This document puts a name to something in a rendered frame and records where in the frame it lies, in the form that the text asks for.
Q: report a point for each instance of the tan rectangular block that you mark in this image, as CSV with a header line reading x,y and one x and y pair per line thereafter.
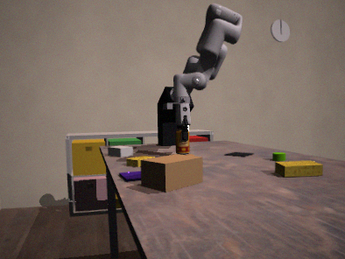
x,y
170,173

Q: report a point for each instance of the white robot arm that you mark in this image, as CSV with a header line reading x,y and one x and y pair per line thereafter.
x,y
212,54

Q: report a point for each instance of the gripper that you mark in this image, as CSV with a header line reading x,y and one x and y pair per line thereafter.
x,y
182,116

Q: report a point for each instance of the green short cylinder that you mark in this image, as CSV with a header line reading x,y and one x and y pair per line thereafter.
x,y
278,157

